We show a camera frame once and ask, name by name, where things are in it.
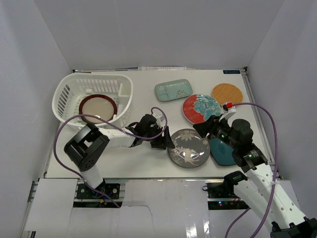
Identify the orange woven round plate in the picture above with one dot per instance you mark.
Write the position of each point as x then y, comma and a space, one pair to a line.
226, 92

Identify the grey deer pattern plate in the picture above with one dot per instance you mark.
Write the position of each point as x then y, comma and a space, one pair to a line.
190, 150

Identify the red rimmed beige plate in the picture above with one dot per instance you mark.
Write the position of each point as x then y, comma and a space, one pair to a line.
98, 105

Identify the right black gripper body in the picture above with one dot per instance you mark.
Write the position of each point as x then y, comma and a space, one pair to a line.
221, 131

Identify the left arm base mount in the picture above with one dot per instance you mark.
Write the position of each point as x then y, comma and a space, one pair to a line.
87, 198

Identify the light green rectangular plate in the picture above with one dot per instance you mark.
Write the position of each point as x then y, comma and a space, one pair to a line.
173, 90

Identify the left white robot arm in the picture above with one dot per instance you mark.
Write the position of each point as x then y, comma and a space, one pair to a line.
86, 147

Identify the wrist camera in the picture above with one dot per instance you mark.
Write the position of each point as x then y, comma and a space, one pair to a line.
159, 117
229, 110

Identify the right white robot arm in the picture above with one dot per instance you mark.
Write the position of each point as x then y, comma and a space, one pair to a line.
254, 183

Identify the blue label sticker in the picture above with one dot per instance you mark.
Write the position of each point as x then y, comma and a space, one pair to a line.
231, 71

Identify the dark teal angular plate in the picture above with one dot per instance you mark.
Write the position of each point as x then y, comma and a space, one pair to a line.
221, 152

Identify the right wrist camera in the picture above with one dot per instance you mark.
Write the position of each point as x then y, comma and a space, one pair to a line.
229, 110

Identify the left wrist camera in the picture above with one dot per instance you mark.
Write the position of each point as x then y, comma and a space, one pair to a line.
159, 117

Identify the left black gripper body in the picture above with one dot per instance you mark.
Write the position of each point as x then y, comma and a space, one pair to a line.
160, 138

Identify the red and teal floral plate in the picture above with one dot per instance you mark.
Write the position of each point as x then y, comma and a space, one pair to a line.
200, 107

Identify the white plastic dish bin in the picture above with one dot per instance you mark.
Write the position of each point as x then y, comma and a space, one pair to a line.
77, 86

